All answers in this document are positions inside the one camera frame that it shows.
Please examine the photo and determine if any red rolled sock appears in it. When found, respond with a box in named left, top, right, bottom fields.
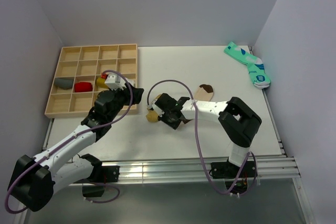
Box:
left=74, top=82, right=93, bottom=93

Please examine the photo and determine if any wooden compartment tray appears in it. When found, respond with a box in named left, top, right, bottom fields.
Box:
left=45, top=44, right=138, bottom=119

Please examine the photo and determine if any mustard yellow sock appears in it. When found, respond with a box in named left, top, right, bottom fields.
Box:
left=96, top=77, right=108, bottom=89
left=146, top=94, right=164, bottom=123

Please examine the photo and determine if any mustard yellow rolled sock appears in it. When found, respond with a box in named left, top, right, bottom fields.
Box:
left=96, top=77, right=108, bottom=89

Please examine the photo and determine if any grey rolled sock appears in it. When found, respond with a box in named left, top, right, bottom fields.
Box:
left=54, top=78, right=74, bottom=90

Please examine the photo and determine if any cream and brown striped sock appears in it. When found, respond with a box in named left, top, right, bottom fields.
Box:
left=181, top=84, right=215, bottom=125

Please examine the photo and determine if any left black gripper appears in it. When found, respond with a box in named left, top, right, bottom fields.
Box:
left=107, top=82, right=143, bottom=122

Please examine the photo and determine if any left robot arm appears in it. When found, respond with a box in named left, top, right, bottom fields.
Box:
left=7, top=87, right=144, bottom=211

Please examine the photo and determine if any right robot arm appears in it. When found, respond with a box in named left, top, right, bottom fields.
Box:
left=150, top=93, right=262, bottom=179

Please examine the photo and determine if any aluminium mounting rail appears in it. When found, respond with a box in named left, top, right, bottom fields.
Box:
left=26, top=155, right=301, bottom=187

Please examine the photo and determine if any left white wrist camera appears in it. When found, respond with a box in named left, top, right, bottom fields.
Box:
left=101, top=73, right=125, bottom=90

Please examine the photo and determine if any teal patterned sock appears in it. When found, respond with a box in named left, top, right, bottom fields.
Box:
left=224, top=42, right=271, bottom=89

